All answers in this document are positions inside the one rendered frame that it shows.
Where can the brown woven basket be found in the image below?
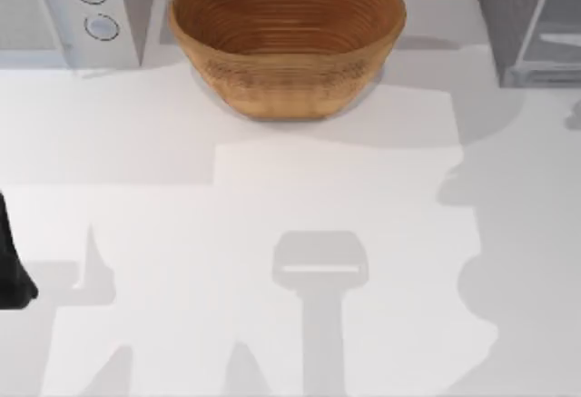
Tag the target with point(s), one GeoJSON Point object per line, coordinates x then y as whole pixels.
{"type": "Point", "coordinates": [290, 29]}

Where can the pale microwave oven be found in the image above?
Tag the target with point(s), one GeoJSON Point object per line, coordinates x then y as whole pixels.
{"type": "Point", "coordinates": [54, 15]}

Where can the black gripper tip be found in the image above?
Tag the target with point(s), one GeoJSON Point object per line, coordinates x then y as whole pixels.
{"type": "Point", "coordinates": [11, 270]}

